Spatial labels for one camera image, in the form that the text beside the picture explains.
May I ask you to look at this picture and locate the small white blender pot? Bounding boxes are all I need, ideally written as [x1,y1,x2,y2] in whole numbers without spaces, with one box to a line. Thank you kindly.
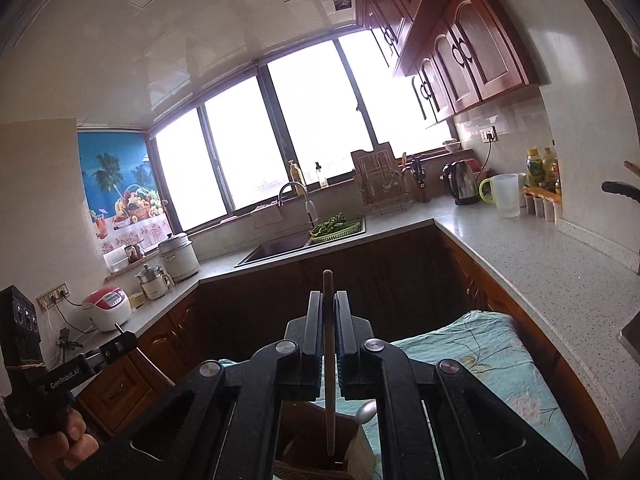
[136,264,175,300]

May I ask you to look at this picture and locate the upper wooden cabinets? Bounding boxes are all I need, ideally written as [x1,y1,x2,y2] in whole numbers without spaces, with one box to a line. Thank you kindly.
[355,0,540,122]

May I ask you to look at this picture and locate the yellow oil bottle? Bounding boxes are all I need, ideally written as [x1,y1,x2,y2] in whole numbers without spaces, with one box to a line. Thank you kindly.
[526,148,546,188]

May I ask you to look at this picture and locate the spice jar rack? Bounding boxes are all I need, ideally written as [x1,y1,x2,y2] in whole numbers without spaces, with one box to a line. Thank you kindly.
[523,186,563,223]

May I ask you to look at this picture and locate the yellow dish soap bottle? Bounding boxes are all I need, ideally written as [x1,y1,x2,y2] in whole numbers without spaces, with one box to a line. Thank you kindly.
[288,160,307,196]

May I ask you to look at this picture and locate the steel electric kettle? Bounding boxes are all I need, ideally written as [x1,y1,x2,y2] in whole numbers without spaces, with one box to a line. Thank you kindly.
[442,158,480,206]

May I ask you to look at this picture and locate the wall power socket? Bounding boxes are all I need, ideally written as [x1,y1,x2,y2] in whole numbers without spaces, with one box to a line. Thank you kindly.
[37,283,70,312]

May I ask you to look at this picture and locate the white round cooker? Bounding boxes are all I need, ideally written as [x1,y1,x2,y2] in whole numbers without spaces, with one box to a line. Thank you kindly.
[157,233,200,282]

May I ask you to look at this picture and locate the knife block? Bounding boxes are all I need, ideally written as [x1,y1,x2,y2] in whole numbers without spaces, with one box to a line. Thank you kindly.
[411,157,431,203]

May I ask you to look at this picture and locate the fruit beach poster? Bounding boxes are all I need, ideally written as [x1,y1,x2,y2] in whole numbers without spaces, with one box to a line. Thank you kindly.
[77,130,171,255]

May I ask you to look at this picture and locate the floral teal tablecloth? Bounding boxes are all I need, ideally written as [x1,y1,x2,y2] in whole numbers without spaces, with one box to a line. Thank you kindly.
[219,309,586,480]

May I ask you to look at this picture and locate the kitchen faucet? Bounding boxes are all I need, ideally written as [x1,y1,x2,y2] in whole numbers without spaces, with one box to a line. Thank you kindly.
[277,181,319,228]

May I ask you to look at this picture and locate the small black phone tripod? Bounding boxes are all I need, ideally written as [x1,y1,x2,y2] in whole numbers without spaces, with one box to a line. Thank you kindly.
[56,327,84,362]

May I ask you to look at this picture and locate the black wok with lid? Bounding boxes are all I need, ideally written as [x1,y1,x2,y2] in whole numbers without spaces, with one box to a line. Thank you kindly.
[601,160,640,203]

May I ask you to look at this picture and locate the kitchen sink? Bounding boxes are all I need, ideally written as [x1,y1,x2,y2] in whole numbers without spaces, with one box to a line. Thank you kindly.
[236,232,310,266]

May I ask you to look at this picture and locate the green vegetables in basket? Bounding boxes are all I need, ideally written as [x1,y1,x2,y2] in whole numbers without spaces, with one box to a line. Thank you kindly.
[310,212,358,237]

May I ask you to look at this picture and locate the wooden dish rack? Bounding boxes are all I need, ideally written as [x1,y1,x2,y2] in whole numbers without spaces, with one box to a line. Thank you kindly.
[352,142,410,214]

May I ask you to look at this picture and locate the wooden utensil holder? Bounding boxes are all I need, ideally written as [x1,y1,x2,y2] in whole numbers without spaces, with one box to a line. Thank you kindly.
[273,401,375,479]

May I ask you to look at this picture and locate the person's left hand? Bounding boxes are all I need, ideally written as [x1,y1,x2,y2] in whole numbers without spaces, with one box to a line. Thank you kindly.
[28,408,99,479]

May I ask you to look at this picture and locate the white red rice cooker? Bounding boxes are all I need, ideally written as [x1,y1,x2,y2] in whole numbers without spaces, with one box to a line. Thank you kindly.
[81,285,132,333]

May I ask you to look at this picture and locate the long steel spoon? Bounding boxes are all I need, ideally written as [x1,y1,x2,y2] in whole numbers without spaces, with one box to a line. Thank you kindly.
[354,400,378,426]

